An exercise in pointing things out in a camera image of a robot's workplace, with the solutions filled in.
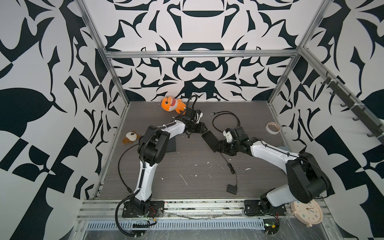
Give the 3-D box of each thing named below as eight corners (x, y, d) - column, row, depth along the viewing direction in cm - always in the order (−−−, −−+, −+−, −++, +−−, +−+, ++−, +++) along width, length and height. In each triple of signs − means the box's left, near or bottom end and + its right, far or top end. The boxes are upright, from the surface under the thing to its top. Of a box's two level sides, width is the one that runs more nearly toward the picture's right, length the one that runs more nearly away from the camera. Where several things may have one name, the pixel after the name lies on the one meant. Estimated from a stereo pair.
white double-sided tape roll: (268, 134, 105) (269, 131, 103) (264, 124, 111) (266, 121, 108) (280, 134, 105) (282, 131, 103) (275, 124, 111) (277, 121, 108)
